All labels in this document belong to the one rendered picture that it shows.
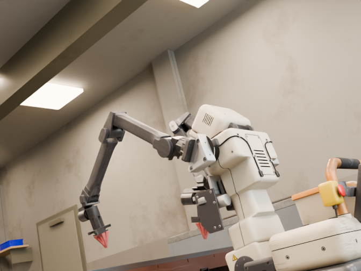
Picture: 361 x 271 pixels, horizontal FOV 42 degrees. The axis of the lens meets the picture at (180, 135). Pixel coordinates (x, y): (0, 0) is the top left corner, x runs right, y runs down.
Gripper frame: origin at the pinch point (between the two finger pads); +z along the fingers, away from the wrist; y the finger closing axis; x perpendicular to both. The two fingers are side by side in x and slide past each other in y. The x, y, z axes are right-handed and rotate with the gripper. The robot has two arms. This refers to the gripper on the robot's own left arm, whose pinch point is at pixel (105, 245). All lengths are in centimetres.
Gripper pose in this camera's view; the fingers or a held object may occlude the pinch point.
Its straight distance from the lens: 232.0
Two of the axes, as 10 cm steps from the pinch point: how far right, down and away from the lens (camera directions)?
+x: 7.2, -3.3, -6.1
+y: -5.9, 1.6, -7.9
